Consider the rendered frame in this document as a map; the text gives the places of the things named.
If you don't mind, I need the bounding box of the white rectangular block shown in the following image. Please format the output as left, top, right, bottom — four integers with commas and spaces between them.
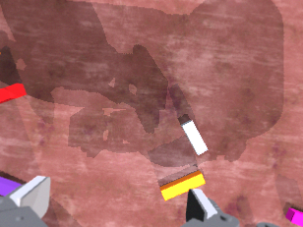
181, 120, 208, 154

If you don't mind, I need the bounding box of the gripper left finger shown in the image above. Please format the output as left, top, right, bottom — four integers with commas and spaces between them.
0, 176, 51, 227

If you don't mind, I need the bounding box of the red rod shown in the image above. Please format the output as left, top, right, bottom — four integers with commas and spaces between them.
0, 84, 27, 103

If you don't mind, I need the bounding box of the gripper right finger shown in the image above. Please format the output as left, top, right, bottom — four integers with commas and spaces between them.
180, 189, 279, 227

